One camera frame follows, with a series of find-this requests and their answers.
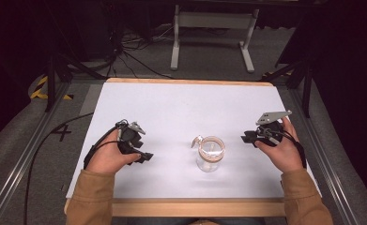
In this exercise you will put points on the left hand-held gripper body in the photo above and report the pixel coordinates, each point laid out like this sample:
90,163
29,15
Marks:
129,137

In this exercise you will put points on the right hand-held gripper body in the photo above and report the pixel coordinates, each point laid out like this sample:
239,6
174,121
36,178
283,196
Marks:
270,127

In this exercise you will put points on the white metal table frame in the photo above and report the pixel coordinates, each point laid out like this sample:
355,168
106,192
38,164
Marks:
214,34

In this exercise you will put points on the person's right hand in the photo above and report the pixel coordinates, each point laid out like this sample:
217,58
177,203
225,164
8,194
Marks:
282,153

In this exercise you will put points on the person's left hand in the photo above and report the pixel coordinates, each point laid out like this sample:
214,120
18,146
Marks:
110,157

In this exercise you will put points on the white table mat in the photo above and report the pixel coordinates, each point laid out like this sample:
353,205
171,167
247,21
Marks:
184,137

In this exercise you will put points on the black tripod stand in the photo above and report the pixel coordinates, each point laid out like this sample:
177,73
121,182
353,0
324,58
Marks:
297,78
62,70

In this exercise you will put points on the clear glass jar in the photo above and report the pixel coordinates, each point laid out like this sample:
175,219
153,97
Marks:
210,153

